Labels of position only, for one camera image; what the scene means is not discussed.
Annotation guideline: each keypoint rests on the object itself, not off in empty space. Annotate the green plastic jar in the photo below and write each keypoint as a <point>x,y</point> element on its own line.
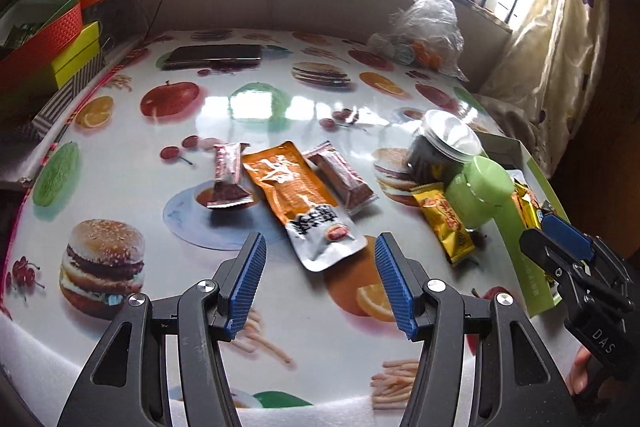
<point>478,191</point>

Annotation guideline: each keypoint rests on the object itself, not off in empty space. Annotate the black smartphone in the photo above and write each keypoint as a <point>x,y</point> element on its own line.
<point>214,56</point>

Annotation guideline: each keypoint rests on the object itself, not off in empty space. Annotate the yellow peanut crisp packet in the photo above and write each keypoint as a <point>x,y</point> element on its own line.
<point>444,222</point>

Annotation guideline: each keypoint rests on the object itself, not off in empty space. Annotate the right hand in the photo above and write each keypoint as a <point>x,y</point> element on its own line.
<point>577,380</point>

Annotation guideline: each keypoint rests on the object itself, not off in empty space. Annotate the clear plastic bag with items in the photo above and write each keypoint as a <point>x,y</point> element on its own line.
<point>426,35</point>

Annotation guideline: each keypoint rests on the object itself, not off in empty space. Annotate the yellow green box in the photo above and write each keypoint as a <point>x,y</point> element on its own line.
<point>84,51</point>

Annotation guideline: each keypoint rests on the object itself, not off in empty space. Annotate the orange white konjac snack pouch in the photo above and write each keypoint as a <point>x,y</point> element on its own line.
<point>320,230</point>

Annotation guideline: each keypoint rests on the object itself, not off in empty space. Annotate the pink silver snack packet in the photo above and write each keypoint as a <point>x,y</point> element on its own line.
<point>227,191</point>

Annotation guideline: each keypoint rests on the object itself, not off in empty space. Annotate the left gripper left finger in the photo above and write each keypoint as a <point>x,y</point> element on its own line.
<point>237,281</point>

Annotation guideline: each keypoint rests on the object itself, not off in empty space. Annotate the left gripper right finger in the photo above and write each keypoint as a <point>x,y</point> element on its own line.
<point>402,286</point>

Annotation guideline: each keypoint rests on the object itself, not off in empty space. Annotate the pink red wafer packet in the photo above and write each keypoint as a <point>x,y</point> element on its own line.
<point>354,192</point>

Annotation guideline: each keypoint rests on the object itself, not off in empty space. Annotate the striped black white box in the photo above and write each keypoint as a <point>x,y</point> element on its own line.
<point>40,125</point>

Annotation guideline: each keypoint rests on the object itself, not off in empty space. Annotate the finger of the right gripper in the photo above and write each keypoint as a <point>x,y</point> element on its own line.
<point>574,242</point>

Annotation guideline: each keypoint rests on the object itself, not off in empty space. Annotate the long gold candy bar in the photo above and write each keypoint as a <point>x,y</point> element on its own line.
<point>527,205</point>

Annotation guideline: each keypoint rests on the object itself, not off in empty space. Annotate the floral beige curtain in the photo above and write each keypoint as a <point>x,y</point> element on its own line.
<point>544,82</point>

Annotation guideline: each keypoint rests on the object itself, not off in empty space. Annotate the green white gift box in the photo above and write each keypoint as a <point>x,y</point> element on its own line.
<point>537,293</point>

